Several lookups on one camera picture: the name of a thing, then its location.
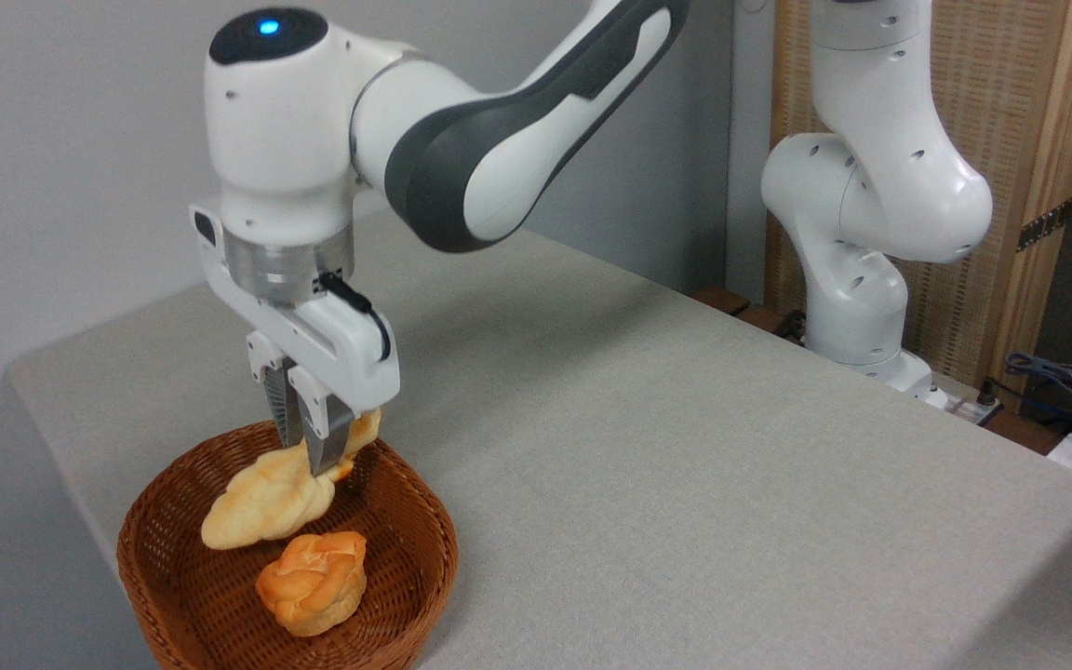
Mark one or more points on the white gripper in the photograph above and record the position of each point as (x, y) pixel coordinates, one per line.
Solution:
(350, 354)

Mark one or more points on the long pale bread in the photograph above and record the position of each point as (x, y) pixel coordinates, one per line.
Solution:
(257, 502)

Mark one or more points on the round braided orange bread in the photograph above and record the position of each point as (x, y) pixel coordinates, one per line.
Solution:
(313, 586)

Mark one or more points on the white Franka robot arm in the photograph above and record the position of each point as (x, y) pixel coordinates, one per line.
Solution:
(266, 121)

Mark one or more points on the brown wicker basket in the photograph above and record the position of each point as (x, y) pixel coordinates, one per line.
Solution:
(192, 596)

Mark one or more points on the black metal hinge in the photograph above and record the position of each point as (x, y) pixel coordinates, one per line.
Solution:
(1046, 224)

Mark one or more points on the wooden rattan screen panel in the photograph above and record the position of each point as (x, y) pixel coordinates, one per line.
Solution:
(1011, 93)

